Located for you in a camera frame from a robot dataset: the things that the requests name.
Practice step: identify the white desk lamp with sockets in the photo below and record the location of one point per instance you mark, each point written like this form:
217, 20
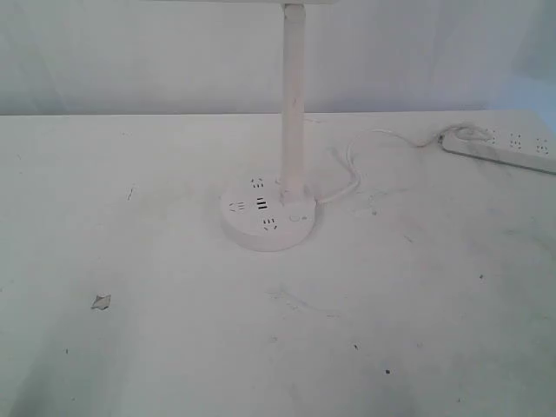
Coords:
270, 213

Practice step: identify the small torn paper scrap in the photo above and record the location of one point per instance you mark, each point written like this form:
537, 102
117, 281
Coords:
101, 302

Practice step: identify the white power strip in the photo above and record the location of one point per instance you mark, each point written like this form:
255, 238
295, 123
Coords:
532, 149

